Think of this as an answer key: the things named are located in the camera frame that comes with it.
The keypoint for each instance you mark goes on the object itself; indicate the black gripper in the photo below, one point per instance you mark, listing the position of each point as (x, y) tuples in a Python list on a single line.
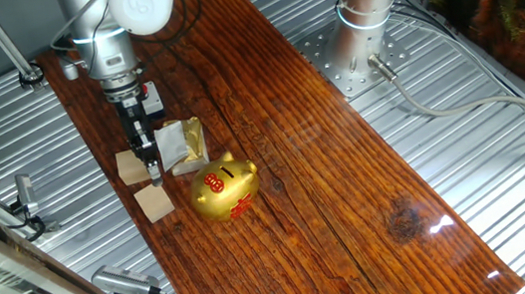
[(134, 117)]

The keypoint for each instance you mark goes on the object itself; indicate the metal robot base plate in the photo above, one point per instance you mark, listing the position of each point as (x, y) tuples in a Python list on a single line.
[(334, 78)]

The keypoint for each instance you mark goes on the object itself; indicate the light wooden block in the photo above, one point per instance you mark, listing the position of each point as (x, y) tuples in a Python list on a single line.
[(127, 168), (154, 203)]

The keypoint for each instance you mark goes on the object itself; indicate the aluminium pole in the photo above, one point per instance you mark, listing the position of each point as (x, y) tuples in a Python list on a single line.
[(4, 43)]

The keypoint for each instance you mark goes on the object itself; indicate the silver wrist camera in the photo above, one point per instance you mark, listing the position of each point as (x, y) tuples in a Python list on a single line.
[(68, 68)]

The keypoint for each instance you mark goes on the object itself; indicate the silver ribbed camera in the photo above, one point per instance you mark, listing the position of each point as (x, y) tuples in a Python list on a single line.
[(123, 280)]

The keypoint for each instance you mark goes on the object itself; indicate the small grey camera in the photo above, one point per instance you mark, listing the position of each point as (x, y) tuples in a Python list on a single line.
[(26, 193)]

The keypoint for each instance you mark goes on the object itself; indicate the grey box red button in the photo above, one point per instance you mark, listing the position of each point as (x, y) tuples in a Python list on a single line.
[(155, 100)]

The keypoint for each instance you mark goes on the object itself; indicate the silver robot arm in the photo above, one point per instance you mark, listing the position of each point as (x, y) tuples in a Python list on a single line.
[(105, 51)]

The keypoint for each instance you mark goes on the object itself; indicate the gold piggy bank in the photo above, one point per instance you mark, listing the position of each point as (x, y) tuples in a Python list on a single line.
[(223, 197)]

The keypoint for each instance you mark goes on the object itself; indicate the gold tissue pack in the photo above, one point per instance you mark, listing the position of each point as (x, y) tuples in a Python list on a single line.
[(195, 140)]

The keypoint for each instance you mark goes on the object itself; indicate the white tissue sheet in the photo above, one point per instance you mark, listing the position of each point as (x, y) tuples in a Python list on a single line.
[(171, 145)]

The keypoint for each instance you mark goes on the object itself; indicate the aluminium frame beam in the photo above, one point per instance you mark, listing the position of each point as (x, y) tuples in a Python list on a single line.
[(32, 275)]

